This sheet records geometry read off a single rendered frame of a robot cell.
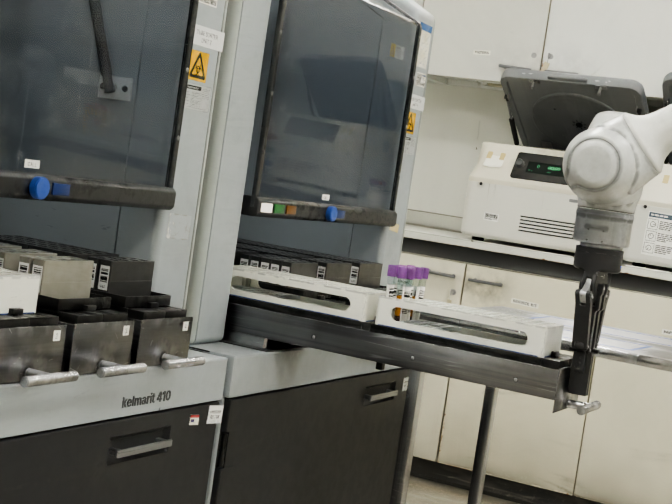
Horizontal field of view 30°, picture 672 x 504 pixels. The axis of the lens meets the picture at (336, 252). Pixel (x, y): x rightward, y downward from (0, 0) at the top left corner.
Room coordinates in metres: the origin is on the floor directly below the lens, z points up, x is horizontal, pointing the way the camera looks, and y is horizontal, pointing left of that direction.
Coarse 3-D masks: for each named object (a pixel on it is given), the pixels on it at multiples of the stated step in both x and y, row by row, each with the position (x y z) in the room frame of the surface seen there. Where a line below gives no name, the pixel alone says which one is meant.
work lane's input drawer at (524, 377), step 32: (256, 320) 2.17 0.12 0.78; (288, 320) 2.14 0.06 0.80; (320, 320) 2.13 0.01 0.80; (352, 320) 2.10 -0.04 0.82; (352, 352) 2.09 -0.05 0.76; (384, 352) 2.06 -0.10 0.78; (416, 352) 2.04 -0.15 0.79; (448, 352) 2.01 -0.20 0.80; (480, 352) 2.00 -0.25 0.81; (512, 352) 1.98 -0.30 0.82; (512, 384) 1.96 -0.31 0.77; (544, 384) 1.94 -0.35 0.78
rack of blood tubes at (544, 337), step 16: (384, 304) 2.09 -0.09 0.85; (400, 304) 2.08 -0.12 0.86; (416, 304) 2.06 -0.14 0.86; (432, 304) 2.07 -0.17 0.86; (448, 304) 2.12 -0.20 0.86; (384, 320) 2.09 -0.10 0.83; (416, 320) 2.14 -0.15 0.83; (480, 320) 2.01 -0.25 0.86; (496, 320) 2.00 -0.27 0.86; (512, 320) 2.01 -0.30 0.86; (528, 320) 2.04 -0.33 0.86; (448, 336) 2.03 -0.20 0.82; (464, 336) 2.02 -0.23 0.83; (480, 336) 2.11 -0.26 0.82; (496, 336) 2.10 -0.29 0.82; (528, 336) 1.98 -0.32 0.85; (544, 336) 1.97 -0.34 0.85; (560, 336) 2.04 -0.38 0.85; (528, 352) 1.97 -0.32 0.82; (544, 352) 1.97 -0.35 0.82
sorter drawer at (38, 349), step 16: (0, 320) 1.53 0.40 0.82; (16, 320) 1.56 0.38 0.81; (32, 320) 1.59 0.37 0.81; (48, 320) 1.61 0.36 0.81; (0, 336) 1.53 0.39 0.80; (16, 336) 1.55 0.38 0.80; (32, 336) 1.58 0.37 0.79; (48, 336) 1.61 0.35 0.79; (64, 336) 1.64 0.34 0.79; (0, 352) 1.53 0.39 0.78; (16, 352) 1.56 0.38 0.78; (32, 352) 1.58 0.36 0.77; (48, 352) 1.61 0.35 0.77; (0, 368) 1.53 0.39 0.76; (16, 368) 1.56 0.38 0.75; (32, 368) 1.59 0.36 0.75; (48, 368) 1.62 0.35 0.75; (32, 384) 1.52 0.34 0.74; (48, 384) 1.56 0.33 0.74
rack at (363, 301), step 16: (240, 272) 2.21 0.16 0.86; (256, 272) 2.20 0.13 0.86; (272, 272) 2.25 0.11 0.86; (240, 288) 2.25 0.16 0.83; (256, 288) 2.30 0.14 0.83; (304, 288) 2.15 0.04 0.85; (320, 288) 2.14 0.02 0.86; (336, 288) 2.13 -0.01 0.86; (352, 288) 2.15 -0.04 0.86; (368, 288) 2.20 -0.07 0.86; (288, 304) 2.17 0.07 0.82; (304, 304) 2.15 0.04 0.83; (320, 304) 2.25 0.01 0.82; (336, 304) 2.23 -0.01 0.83; (352, 304) 2.11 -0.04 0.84; (368, 304) 2.11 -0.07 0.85
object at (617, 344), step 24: (504, 312) 2.64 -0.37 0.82; (528, 312) 2.73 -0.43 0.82; (600, 336) 2.42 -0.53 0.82; (624, 336) 2.49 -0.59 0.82; (648, 336) 2.57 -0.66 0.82; (624, 360) 2.21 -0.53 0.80; (648, 360) 2.19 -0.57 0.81; (408, 384) 2.40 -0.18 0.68; (408, 408) 2.40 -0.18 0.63; (408, 432) 2.39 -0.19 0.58; (480, 432) 2.77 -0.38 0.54; (408, 456) 2.39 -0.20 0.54; (480, 456) 2.77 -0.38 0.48; (408, 480) 2.41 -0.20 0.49; (480, 480) 2.76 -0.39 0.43
